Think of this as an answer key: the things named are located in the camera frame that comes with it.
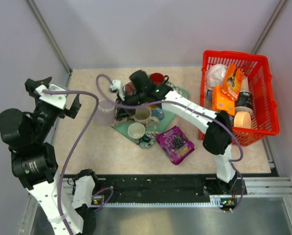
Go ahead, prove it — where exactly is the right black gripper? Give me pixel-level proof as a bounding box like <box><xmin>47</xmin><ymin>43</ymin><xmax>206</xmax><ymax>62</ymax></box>
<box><xmin>116</xmin><ymin>90</ymin><xmax>147</xmax><ymax>119</ymax></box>

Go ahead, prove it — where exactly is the mauve grey mug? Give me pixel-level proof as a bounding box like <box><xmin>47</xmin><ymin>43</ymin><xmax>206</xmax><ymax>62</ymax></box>
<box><xmin>93</xmin><ymin>100</ymin><xmax>115</xmax><ymax>126</ymax></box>

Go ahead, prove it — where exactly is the cream green mug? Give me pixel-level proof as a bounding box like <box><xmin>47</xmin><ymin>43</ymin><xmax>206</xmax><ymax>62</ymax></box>
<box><xmin>133</xmin><ymin>106</ymin><xmax>160</xmax><ymax>128</ymax></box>

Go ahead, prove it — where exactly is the dark teal mug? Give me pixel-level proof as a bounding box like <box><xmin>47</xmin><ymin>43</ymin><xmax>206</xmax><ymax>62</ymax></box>
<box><xmin>128</xmin><ymin>122</ymin><xmax>152</xmax><ymax>144</ymax></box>

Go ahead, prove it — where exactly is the blue teal mug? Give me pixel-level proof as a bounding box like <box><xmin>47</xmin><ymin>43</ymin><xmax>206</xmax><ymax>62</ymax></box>
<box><xmin>149</xmin><ymin>105</ymin><xmax>165</xmax><ymax>120</ymax></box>

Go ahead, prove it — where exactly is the red mug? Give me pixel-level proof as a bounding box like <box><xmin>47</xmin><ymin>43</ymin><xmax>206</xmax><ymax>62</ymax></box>
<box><xmin>149</xmin><ymin>72</ymin><xmax>169</xmax><ymax>86</ymax></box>

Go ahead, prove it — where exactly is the pink floral mug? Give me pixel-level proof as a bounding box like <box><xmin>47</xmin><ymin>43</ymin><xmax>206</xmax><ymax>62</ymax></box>
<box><xmin>124</xmin><ymin>82</ymin><xmax>135</xmax><ymax>95</ymax></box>

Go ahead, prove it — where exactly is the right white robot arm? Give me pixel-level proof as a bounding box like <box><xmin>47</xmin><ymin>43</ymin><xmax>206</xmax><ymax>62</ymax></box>
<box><xmin>110</xmin><ymin>70</ymin><xmax>237</xmax><ymax>194</ymax></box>

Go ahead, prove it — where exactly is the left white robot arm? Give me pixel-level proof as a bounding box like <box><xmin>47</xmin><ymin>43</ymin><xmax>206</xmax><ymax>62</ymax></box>
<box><xmin>0</xmin><ymin>77</ymin><xmax>100</xmax><ymax>235</ymax></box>

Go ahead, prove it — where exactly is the green floral tray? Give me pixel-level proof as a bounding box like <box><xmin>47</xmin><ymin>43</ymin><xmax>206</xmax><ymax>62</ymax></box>
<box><xmin>110</xmin><ymin>70</ymin><xmax>189</xmax><ymax>149</ymax></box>

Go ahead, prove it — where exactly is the purple snack bag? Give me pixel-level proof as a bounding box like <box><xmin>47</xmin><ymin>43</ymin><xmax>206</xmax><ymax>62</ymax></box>
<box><xmin>155</xmin><ymin>126</ymin><xmax>195</xmax><ymax>165</ymax></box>

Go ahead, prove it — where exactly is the small orange box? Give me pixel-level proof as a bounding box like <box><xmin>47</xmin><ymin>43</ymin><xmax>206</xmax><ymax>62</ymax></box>
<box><xmin>212</xmin><ymin>85</ymin><xmax>235</xmax><ymax>116</ymax></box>

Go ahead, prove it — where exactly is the white plastic bag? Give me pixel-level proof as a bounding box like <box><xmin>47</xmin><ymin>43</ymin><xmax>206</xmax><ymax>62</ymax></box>
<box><xmin>205</xmin><ymin>64</ymin><xmax>228</xmax><ymax>90</ymax></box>

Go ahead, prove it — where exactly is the tall orange box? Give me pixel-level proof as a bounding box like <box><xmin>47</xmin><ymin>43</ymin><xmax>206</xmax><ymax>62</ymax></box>
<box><xmin>222</xmin><ymin>64</ymin><xmax>244</xmax><ymax>101</ymax></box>

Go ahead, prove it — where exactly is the tape roll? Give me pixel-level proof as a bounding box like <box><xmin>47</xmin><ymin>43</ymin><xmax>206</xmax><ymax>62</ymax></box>
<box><xmin>234</xmin><ymin>111</ymin><xmax>251</xmax><ymax>129</ymax></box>

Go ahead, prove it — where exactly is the black label cup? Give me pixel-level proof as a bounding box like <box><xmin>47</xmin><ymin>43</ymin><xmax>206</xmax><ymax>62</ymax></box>
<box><xmin>235</xmin><ymin>91</ymin><xmax>253</xmax><ymax>115</ymax></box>

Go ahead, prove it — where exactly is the red plastic basket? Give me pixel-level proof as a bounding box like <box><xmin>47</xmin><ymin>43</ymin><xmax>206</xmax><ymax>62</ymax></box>
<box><xmin>200</xmin><ymin>50</ymin><xmax>280</xmax><ymax>146</ymax></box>

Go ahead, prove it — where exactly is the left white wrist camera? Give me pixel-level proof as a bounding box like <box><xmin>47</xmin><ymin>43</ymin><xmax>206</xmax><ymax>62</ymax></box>
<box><xmin>33</xmin><ymin>84</ymin><xmax>67</xmax><ymax>110</ymax></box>

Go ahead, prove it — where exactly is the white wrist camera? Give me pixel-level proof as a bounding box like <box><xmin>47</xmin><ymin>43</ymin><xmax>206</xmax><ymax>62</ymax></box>
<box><xmin>33</xmin><ymin>84</ymin><xmax>67</xmax><ymax>110</ymax></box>
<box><xmin>109</xmin><ymin>80</ymin><xmax>125</xmax><ymax>101</ymax></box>

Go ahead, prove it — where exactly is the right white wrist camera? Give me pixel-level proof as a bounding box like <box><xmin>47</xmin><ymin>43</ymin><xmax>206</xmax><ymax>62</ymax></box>
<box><xmin>109</xmin><ymin>80</ymin><xmax>125</xmax><ymax>101</ymax></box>

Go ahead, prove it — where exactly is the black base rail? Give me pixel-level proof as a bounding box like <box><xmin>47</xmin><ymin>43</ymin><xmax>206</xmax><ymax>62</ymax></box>
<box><xmin>65</xmin><ymin>173</ymin><xmax>249</xmax><ymax>204</ymax></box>

